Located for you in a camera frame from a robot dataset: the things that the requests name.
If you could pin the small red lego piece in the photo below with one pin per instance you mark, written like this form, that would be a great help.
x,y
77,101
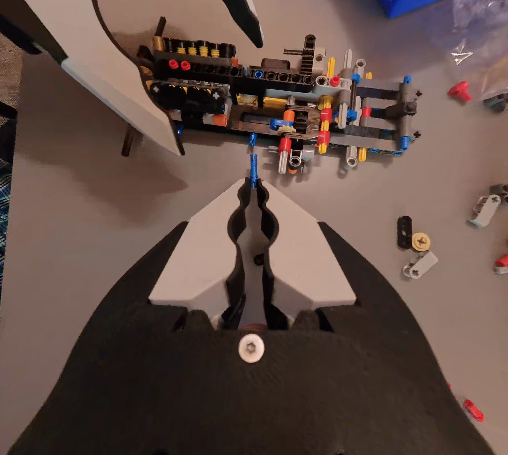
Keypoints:
x,y
502,260

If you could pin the blue lego pin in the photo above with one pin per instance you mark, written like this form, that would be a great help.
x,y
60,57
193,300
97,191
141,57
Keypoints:
x,y
253,167

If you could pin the red lego pin connector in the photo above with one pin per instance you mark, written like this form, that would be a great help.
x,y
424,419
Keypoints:
x,y
460,91

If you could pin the pale blue-grey lego liftarm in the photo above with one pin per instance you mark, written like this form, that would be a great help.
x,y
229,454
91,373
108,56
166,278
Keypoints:
x,y
485,211

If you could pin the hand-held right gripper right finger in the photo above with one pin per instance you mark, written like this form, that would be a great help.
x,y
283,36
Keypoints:
x,y
313,260

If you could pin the dark grey double lego connector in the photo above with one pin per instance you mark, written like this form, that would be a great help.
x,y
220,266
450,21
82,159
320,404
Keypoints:
x,y
501,190

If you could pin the black short lego liftarm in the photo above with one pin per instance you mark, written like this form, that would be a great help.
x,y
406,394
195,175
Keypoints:
x,y
404,231

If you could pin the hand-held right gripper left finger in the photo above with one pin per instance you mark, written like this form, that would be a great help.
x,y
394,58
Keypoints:
x,y
194,260

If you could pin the clear crinkled plastic bag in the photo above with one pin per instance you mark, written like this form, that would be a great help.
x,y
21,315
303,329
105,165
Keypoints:
x,y
476,26

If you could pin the lego car chassis assembly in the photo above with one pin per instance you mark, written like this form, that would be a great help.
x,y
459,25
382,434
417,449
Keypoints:
x,y
277,76

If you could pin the tan round lego piece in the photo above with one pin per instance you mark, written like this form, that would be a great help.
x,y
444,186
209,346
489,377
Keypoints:
x,y
421,241

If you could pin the blue plaid clothing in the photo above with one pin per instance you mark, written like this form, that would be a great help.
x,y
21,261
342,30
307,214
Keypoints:
x,y
4,205

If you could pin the light grey lego liftarm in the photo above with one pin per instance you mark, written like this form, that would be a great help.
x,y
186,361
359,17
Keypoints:
x,y
422,263

